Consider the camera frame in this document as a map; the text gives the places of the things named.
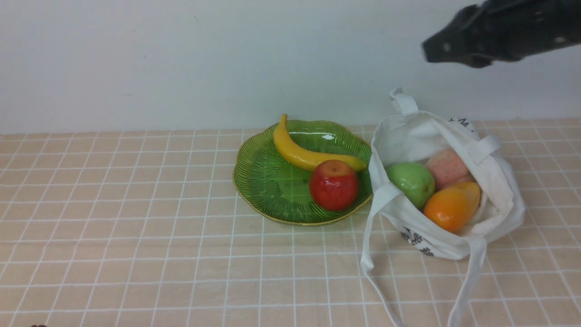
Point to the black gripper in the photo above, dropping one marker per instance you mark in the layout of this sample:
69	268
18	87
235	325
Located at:
505	31

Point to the yellow banana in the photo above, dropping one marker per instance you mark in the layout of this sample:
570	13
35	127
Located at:
306	159

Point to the white cloth tote bag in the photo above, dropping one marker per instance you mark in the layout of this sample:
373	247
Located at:
415	135

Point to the orange mango fruit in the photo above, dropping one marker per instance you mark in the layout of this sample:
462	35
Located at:
453	207

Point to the pink peach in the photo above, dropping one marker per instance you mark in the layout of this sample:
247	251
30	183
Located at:
448	168

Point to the green apple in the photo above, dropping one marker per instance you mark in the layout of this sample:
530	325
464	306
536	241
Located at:
414	180

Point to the red apple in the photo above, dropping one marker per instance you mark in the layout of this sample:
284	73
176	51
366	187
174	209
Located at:
333	185

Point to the green glass plate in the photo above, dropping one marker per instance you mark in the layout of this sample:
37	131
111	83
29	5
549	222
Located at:
280	191

